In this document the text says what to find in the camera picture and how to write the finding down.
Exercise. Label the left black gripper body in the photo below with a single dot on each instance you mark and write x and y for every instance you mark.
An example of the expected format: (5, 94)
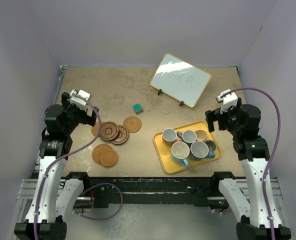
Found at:
(76, 115)

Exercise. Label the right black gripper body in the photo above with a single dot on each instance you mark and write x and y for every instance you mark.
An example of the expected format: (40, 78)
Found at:
(226, 120)

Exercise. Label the plain orange coaster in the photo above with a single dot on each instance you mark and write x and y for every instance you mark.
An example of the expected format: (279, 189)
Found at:
(96, 129)
(108, 158)

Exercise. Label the dark brown ringed coaster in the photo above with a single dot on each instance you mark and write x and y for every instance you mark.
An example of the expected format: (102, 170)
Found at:
(109, 131)

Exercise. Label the light woven front coaster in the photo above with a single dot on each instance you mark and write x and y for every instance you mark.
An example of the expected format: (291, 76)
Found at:
(98, 150)

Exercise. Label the light woven coaster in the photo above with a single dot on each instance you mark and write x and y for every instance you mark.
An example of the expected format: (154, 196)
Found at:
(133, 124)
(98, 150)

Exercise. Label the plain orange front coaster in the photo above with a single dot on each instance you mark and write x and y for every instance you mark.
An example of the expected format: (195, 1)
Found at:
(108, 158)

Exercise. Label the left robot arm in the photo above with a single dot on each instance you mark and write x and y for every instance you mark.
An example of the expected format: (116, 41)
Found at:
(50, 160)

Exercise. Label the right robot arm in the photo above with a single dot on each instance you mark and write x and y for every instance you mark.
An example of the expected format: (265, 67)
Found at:
(257, 217)

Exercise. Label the small orange cup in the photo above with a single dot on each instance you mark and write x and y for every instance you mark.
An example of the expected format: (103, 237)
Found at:
(201, 135)

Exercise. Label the small grey cup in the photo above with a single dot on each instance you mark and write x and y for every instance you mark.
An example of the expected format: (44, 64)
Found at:
(212, 146)

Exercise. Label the blue patterned mug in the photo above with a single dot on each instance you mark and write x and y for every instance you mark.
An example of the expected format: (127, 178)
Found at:
(200, 151)

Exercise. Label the large teal mug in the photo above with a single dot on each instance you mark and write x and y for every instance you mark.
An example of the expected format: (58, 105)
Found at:
(179, 153)

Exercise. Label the green whiteboard eraser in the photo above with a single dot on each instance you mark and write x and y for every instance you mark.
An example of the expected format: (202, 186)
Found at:
(137, 108)

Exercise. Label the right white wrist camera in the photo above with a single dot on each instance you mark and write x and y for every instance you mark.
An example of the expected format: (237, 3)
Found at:
(227, 101)

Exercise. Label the grey handled mug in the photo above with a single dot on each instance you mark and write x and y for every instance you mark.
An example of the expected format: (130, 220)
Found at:
(189, 136)

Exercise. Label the pink handled patterned mug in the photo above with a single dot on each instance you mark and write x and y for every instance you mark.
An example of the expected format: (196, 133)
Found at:
(169, 137)

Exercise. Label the small whiteboard with wooden frame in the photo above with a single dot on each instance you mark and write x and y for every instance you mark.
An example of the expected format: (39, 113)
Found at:
(180, 80)

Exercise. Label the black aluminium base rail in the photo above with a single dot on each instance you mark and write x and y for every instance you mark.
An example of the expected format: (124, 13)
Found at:
(99, 192)

